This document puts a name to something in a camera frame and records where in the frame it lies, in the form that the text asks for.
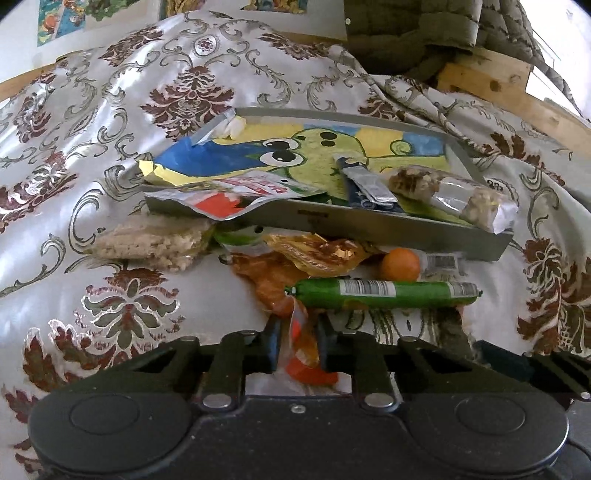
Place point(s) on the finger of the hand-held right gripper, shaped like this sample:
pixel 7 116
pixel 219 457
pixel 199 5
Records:
pixel 508 360

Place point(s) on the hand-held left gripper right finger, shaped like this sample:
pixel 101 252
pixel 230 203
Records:
pixel 325 346

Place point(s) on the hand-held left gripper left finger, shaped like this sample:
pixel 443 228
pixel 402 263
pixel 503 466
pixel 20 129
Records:
pixel 272 346

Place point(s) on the orange snack packet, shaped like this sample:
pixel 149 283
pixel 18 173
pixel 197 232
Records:
pixel 268 281

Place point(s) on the grey tray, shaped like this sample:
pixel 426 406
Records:
pixel 369 230

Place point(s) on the white green pea pouch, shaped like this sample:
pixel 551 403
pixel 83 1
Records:
pixel 249 194

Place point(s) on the rice cracker packet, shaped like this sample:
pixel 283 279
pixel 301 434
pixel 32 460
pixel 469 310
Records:
pixel 152 242

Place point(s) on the dark blue snack packet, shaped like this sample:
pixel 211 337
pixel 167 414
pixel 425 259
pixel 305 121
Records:
pixel 364 184

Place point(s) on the clear nut bar packet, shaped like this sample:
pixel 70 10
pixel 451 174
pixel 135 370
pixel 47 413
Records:
pixel 452 194

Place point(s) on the green sausage stick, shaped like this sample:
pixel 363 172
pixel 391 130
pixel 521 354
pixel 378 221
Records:
pixel 392 293

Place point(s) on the golden clear snack packet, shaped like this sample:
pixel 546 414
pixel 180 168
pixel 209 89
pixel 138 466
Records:
pixel 323 251

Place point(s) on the small orange ball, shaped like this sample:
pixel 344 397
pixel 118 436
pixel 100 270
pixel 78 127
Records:
pixel 400 264

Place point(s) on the cartoon drawing sheet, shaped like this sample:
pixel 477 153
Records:
pixel 314 143

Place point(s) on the white crumpled tissue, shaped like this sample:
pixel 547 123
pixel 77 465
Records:
pixel 231 127

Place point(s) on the window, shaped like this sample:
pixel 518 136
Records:
pixel 551 90

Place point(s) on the floral printed blanket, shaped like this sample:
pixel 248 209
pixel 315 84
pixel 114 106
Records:
pixel 115 115

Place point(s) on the olive quilted jacket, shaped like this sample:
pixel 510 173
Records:
pixel 406 32

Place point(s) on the blond cartoon poster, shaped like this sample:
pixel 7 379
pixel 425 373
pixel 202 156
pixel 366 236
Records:
pixel 120 11

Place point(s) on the red-haired cartoon poster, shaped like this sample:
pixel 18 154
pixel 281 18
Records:
pixel 60 18

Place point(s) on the wooden bed frame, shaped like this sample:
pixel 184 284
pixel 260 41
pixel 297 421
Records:
pixel 489 78

